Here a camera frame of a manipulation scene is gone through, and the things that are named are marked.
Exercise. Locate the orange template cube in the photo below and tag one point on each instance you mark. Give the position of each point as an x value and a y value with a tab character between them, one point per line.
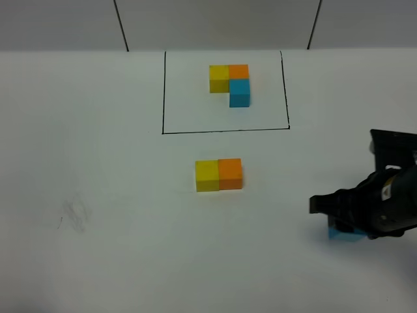
239	72

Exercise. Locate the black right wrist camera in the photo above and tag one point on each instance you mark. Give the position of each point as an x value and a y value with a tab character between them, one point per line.
393	149

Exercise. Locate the yellow template cube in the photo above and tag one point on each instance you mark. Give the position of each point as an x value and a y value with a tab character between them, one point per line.
219	78

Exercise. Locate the blue template cube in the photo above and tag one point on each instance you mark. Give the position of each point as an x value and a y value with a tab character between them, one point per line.
239	93

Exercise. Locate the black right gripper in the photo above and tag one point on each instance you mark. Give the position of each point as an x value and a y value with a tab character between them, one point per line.
383	205

